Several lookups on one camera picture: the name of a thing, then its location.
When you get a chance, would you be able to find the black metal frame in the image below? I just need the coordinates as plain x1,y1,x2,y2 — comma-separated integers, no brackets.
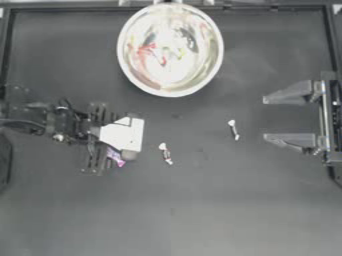
0,0,342,88

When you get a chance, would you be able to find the red sweet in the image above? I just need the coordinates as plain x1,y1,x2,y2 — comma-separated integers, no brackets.
133,40,169,66

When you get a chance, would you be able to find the white twisted sweet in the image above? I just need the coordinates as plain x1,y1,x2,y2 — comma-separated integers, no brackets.
228,119,242,142
158,142,175,166

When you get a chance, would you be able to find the purple sweet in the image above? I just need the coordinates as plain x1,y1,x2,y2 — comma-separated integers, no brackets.
106,147,127,168

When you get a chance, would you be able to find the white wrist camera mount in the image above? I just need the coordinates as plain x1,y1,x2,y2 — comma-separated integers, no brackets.
98,116,146,162

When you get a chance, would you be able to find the steel bowl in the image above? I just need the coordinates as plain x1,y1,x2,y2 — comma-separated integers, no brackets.
117,2,226,98

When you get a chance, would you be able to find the green white sweet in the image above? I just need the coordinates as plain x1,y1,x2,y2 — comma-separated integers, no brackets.
171,46,189,62

